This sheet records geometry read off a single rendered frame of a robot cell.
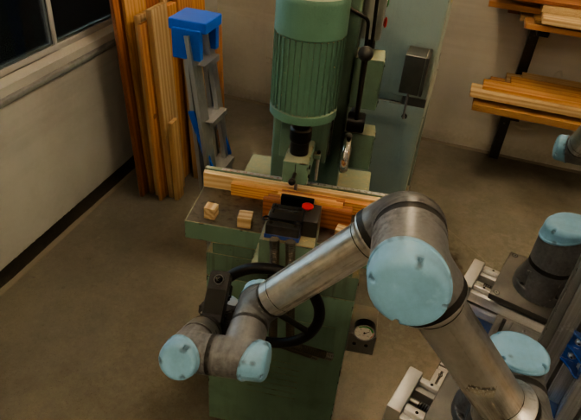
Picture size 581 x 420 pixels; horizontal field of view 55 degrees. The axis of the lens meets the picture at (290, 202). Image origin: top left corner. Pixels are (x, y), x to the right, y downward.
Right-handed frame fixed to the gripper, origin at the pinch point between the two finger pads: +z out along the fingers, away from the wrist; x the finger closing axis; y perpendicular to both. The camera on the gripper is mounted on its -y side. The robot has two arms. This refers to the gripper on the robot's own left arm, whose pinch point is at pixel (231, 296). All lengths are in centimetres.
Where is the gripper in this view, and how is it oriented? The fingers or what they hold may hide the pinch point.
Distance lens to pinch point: 134.8
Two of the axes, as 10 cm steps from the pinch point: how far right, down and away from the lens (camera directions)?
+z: 1.7, -1.0, 9.8
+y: -0.8, 9.9, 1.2
